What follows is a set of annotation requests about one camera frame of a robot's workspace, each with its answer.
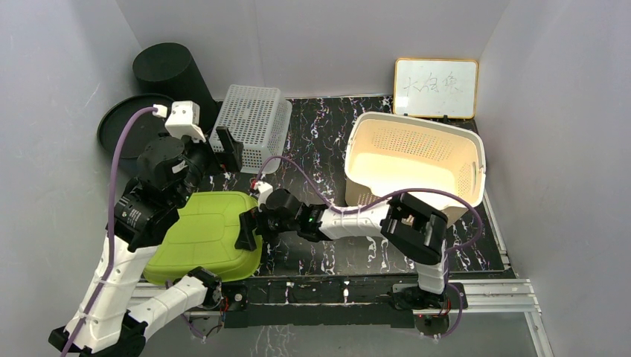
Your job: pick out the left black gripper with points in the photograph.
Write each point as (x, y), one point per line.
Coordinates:
(230, 158)

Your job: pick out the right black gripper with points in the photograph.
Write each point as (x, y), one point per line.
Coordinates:
(249, 221)

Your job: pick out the solid green plastic tub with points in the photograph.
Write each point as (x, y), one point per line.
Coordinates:
(205, 236)

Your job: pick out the green perforated plastic basket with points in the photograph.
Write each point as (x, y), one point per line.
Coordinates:
(258, 117)

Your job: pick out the dark blue cylindrical bin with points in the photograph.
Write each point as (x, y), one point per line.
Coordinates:
(144, 130)

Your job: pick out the large black plastic bucket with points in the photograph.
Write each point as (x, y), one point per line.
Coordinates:
(169, 68)

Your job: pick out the beige perforated plastic basket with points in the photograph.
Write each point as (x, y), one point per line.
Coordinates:
(387, 152)

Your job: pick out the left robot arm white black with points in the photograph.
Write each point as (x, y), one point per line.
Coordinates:
(104, 325)

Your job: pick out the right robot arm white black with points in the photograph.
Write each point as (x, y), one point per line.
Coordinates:
(415, 228)

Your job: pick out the small whiteboard with writing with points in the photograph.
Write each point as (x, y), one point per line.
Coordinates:
(434, 88)

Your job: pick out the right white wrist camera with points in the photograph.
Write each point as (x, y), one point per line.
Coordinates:
(261, 190)

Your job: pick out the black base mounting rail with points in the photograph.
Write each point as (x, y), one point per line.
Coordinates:
(336, 300)

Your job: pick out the aluminium frame rail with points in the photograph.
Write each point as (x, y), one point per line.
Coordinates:
(485, 295)

